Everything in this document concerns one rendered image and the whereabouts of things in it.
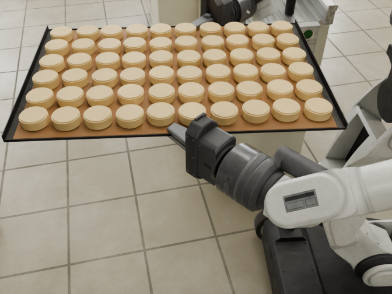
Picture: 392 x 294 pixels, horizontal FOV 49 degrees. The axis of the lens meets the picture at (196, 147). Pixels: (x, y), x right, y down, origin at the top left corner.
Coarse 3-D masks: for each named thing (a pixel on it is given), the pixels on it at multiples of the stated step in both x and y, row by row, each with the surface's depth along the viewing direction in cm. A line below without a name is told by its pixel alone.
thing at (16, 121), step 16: (48, 32) 102; (304, 48) 97; (32, 64) 90; (32, 80) 87; (320, 80) 88; (16, 112) 80; (336, 112) 80; (16, 128) 76; (304, 128) 76; (320, 128) 76; (336, 128) 76
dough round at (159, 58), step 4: (152, 52) 92; (156, 52) 92; (160, 52) 92; (164, 52) 92; (168, 52) 92; (152, 56) 91; (156, 56) 91; (160, 56) 91; (164, 56) 91; (168, 56) 91; (172, 56) 91; (152, 60) 90; (156, 60) 89; (160, 60) 89; (164, 60) 89; (168, 60) 90; (172, 60) 91; (152, 64) 90; (156, 64) 89; (160, 64) 89; (164, 64) 89; (168, 64) 90; (172, 64) 91
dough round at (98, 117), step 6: (90, 108) 77; (96, 108) 77; (102, 108) 77; (108, 108) 77; (84, 114) 76; (90, 114) 76; (96, 114) 76; (102, 114) 76; (108, 114) 76; (84, 120) 76; (90, 120) 75; (96, 120) 75; (102, 120) 75; (108, 120) 76; (90, 126) 75; (96, 126) 75; (102, 126) 75
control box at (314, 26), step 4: (300, 24) 139; (304, 24) 139; (308, 24) 139; (312, 24) 139; (316, 24) 139; (300, 28) 138; (304, 28) 139; (308, 28) 139; (312, 28) 139; (316, 28) 139; (316, 32) 140; (312, 36) 141; (316, 36) 141; (308, 40) 142; (312, 40) 142; (316, 40) 142; (312, 44) 143; (316, 44) 144; (312, 48) 144
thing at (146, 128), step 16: (96, 48) 97; (224, 48) 97; (176, 64) 92; (256, 64) 92; (176, 80) 87; (256, 80) 87; (288, 80) 88; (176, 96) 83; (48, 112) 80; (80, 112) 80; (112, 112) 80; (144, 112) 80; (176, 112) 80; (208, 112) 80; (240, 112) 80; (48, 128) 76; (80, 128) 76; (112, 128) 76; (144, 128) 76; (160, 128) 76; (224, 128) 76; (240, 128) 76; (256, 128) 76; (272, 128) 76; (288, 128) 76
